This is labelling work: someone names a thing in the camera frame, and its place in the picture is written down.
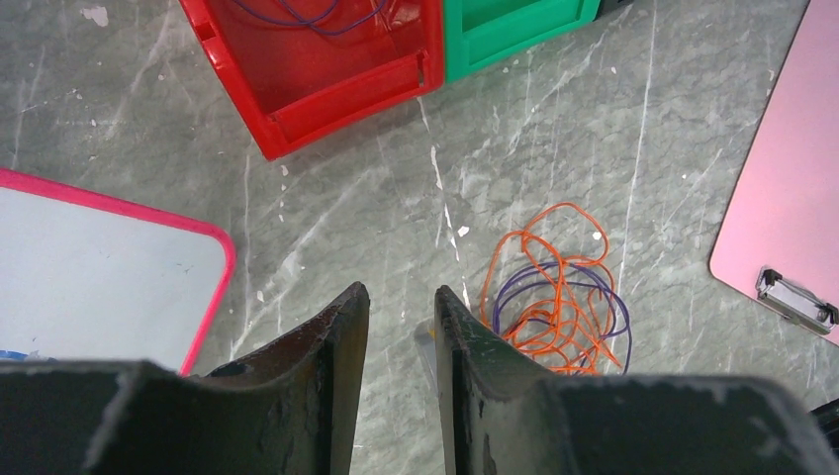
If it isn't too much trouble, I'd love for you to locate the green plastic bin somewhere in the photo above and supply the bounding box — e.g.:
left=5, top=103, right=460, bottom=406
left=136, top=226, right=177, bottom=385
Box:
left=442, top=0, right=601, bottom=83

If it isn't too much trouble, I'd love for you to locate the pink framed whiteboard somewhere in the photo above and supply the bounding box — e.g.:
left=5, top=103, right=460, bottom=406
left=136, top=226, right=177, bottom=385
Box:
left=1, top=168, right=235, bottom=375

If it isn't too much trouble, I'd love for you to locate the black plastic bin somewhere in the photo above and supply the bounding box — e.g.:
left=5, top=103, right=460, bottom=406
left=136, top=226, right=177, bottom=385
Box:
left=596, top=0, right=634, bottom=19

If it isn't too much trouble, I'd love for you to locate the red plastic bin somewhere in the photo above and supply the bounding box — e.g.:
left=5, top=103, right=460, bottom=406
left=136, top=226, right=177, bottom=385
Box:
left=181, top=0, right=445, bottom=160

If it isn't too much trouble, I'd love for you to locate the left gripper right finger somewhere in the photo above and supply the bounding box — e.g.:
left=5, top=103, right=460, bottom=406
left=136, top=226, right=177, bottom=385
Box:
left=434, top=286, right=838, bottom=474

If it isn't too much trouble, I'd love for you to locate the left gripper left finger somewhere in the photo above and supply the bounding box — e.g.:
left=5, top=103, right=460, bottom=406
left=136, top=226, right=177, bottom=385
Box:
left=1, top=282, right=370, bottom=474

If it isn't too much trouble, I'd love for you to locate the pink clipboard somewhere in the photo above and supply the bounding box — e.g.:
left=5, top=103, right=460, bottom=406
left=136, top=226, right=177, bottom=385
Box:
left=709, top=1, right=838, bottom=343

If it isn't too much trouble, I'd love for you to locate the thin purple cable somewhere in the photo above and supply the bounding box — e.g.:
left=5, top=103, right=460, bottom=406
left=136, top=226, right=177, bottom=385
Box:
left=229, top=0, right=395, bottom=37

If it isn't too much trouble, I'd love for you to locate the orange cable bundle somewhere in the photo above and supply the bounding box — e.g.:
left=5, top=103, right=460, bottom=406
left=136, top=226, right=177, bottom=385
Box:
left=479, top=201, right=622, bottom=376

